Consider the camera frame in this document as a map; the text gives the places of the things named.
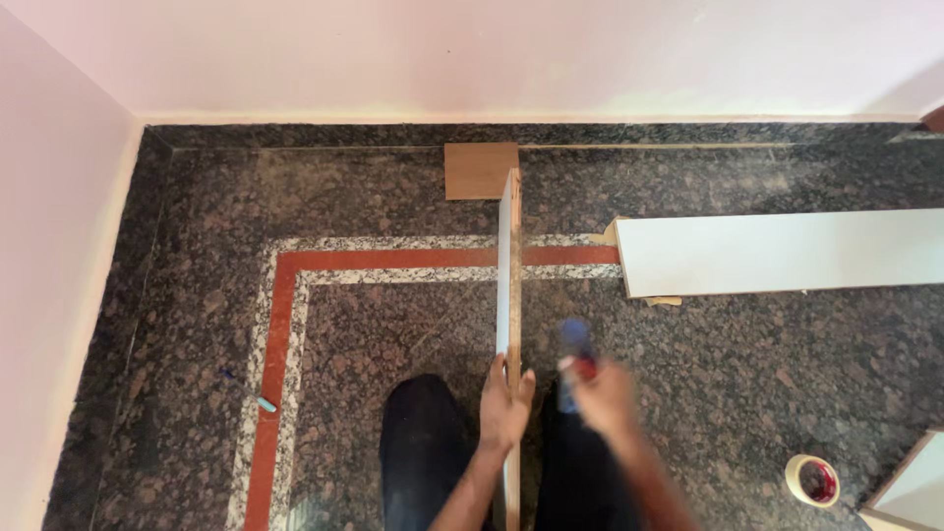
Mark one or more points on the person's right fingers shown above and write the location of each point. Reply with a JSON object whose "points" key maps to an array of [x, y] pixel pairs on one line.
{"points": [[577, 371]]}

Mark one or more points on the long white laminated board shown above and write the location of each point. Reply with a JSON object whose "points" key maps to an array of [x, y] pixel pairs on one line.
{"points": [[782, 251]]}

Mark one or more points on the masking tape roll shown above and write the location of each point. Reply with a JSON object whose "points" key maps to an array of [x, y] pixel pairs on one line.
{"points": [[792, 472]]}

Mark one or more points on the small brown wood piece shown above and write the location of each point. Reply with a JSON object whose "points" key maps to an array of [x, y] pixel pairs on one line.
{"points": [[476, 171]]}

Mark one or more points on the brown wooden object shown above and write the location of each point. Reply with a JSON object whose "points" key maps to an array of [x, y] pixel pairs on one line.
{"points": [[935, 119]]}

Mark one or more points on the person's right hand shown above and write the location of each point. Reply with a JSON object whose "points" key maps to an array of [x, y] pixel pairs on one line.
{"points": [[610, 402]]}

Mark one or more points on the blue pen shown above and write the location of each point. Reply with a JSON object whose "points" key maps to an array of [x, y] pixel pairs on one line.
{"points": [[251, 394]]}

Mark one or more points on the white panel with wood edge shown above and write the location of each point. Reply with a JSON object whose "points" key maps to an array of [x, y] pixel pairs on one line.
{"points": [[914, 487]]}

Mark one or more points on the narrow white laminated board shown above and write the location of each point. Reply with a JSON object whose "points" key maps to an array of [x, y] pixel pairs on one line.
{"points": [[509, 280]]}

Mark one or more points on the blue bottle with red label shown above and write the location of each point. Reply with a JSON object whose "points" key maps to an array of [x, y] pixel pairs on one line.
{"points": [[574, 339]]}

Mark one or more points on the person's left hand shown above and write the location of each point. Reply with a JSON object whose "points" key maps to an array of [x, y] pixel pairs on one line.
{"points": [[500, 413]]}

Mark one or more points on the tan tape scrap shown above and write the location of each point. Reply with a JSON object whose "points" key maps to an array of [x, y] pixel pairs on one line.
{"points": [[606, 234], [664, 301]]}

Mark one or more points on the person's black trousers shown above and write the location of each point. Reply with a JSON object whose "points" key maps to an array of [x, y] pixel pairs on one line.
{"points": [[420, 457]]}

